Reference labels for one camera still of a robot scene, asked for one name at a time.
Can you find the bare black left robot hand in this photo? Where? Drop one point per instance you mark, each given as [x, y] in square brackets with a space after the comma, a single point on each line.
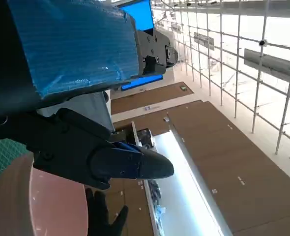
[73, 49]

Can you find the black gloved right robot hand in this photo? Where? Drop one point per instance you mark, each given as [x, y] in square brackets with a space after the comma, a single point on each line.
[98, 216]

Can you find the pink bowl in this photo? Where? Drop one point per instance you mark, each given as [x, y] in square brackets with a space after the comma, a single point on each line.
[41, 204]

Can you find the blue screen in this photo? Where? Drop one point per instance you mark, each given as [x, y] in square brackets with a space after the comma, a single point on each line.
[141, 14]

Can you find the long ceiling light strip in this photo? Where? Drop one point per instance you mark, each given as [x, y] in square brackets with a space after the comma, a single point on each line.
[179, 172]

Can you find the green cutting mat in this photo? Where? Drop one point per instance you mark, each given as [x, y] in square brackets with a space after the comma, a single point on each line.
[2, 157]

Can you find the green exit sign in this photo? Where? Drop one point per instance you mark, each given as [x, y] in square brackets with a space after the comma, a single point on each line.
[183, 88]

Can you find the white pipe lattice frame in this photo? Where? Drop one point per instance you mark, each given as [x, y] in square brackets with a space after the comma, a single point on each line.
[233, 61]

